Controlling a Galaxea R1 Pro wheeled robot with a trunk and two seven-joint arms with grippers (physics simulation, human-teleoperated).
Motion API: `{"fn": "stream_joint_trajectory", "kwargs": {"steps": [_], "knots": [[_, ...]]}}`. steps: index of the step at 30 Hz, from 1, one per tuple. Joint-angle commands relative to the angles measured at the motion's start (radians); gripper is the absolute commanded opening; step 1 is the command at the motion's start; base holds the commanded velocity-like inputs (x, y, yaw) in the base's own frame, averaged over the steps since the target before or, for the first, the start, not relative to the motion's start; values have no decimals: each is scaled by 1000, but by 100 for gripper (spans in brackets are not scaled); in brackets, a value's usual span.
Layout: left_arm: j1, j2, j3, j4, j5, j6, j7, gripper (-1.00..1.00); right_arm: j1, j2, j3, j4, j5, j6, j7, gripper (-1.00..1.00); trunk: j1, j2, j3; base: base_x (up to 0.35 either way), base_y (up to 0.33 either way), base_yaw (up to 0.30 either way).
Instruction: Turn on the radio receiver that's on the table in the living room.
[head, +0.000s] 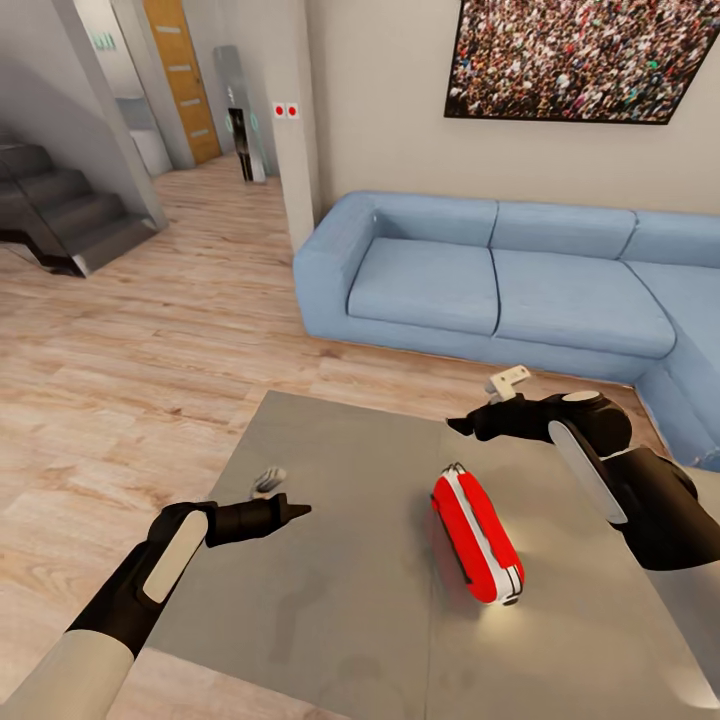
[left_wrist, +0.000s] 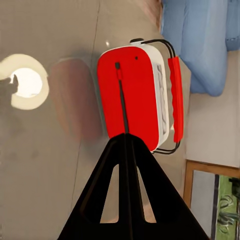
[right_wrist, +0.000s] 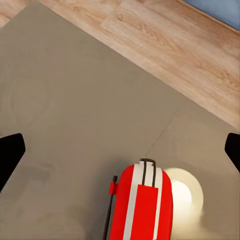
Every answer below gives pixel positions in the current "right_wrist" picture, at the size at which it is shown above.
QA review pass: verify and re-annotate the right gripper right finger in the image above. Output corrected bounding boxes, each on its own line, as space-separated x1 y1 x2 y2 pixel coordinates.
225 133 240 172

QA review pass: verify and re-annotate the radio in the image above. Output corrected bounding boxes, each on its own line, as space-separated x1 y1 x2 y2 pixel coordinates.
103 158 174 240

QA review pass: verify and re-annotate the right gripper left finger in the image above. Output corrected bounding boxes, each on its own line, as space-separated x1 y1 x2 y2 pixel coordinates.
0 133 26 192

